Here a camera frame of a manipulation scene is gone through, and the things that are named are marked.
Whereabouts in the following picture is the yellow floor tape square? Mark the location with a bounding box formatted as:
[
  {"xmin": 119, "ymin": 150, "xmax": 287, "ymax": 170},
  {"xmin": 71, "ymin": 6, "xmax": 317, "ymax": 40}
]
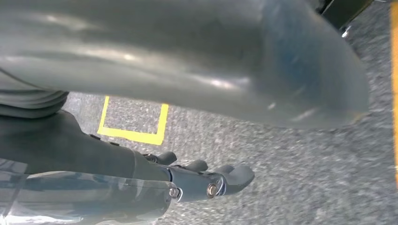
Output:
[{"xmin": 97, "ymin": 95, "xmax": 169, "ymax": 146}]

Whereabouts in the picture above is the black robot right foot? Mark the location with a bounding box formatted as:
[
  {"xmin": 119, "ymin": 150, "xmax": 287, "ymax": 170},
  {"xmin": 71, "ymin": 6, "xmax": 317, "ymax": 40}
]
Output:
[{"xmin": 315, "ymin": 0, "xmax": 375, "ymax": 38}]

